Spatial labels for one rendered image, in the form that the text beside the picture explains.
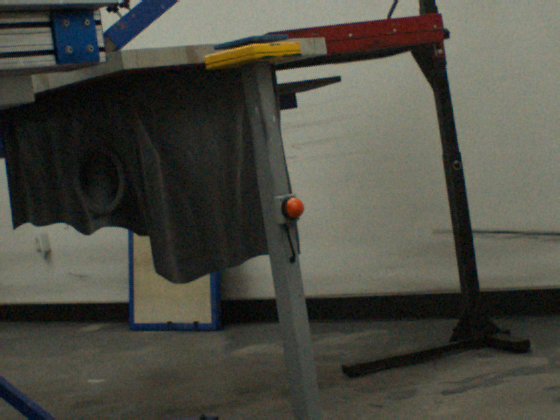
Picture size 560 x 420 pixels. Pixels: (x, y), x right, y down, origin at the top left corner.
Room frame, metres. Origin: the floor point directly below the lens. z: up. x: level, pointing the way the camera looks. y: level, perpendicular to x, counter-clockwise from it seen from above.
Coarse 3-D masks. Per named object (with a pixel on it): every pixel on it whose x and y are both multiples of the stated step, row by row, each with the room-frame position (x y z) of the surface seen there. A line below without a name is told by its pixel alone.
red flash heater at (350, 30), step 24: (336, 24) 3.57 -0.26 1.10; (360, 24) 3.59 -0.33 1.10; (384, 24) 3.61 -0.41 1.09; (408, 24) 3.63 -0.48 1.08; (432, 24) 3.65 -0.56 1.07; (336, 48) 3.57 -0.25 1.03; (360, 48) 3.59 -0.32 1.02; (384, 48) 3.86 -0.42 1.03; (408, 48) 3.88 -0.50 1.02; (432, 48) 3.84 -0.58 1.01
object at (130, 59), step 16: (144, 48) 2.25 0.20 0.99; (160, 48) 2.27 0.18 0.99; (176, 48) 2.30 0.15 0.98; (192, 48) 2.33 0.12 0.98; (208, 48) 2.36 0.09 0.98; (304, 48) 2.57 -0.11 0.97; (320, 48) 2.61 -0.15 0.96; (112, 64) 2.22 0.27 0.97; (128, 64) 2.21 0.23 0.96; (144, 64) 2.24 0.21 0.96; (160, 64) 2.27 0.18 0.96; (176, 64) 2.30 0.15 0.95; (192, 64) 2.35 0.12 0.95; (32, 80) 2.41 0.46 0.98; (48, 80) 2.37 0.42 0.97; (64, 80) 2.33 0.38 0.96; (80, 80) 2.30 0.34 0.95
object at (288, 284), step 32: (224, 64) 2.17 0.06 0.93; (256, 64) 2.18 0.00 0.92; (256, 96) 2.18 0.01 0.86; (256, 128) 2.19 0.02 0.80; (256, 160) 2.20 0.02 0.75; (288, 192) 2.20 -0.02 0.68; (288, 256) 2.19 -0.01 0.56; (288, 288) 2.18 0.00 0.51; (288, 320) 2.19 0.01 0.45; (288, 352) 2.20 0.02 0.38; (320, 416) 2.20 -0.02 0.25
